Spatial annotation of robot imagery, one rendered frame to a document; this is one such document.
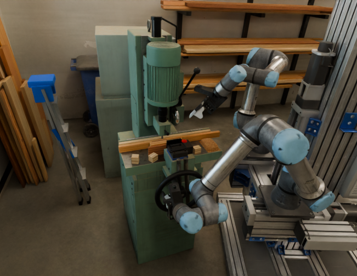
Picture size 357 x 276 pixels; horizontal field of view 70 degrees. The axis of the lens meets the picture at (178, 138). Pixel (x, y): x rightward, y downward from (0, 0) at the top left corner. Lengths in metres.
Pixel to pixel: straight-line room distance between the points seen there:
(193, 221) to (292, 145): 0.44
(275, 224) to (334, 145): 0.52
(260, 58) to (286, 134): 0.83
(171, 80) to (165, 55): 0.14
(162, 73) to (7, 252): 1.78
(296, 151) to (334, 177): 0.77
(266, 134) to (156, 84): 0.64
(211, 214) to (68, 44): 3.08
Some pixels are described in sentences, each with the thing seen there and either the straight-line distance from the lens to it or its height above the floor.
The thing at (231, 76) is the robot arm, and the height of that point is 1.42.
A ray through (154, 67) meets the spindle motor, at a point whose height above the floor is 1.41.
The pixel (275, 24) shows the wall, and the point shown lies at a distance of 4.42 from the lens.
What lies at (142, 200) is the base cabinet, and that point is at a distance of 1.61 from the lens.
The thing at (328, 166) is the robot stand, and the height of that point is 0.95.
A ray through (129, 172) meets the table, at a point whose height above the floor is 0.87.
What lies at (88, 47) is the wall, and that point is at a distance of 3.68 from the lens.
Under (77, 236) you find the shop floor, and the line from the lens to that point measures 2.33.
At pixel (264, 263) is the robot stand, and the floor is 0.21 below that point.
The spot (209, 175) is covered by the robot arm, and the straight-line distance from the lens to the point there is 1.08.
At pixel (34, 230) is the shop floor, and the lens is 2.50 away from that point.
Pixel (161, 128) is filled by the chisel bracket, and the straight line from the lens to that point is 1.48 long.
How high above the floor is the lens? 1.77
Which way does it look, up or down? 31 degrees down
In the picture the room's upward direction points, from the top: 3 degrees clockwise
